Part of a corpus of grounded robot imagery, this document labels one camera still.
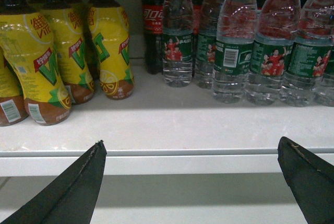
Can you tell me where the white left shelf board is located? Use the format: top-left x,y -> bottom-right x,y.
1,66 -> 333,176

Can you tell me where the water bottle barcode label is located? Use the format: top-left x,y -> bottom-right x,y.
211,0 -> 258,103

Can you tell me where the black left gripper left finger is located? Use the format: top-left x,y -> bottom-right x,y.
2,140 -> 107,223

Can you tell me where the yellow lemon tea bottle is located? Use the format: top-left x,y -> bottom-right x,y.
87,0 -> 134,100
1,49 -> 28,126
41,0 -> 94,104
1,0 -> 71,125

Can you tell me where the water bottle green label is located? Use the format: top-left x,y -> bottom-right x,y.
280,0 -> 333,107
162,0 -> 194,87
194,0 -> 224,89

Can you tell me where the water bottle white cap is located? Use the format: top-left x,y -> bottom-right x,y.
245,0 -> 301,105

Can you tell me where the cola bottle left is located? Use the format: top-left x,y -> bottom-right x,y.
141,0 -> 164,75

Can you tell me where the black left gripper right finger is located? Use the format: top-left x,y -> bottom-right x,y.
278,137 -> 333,223

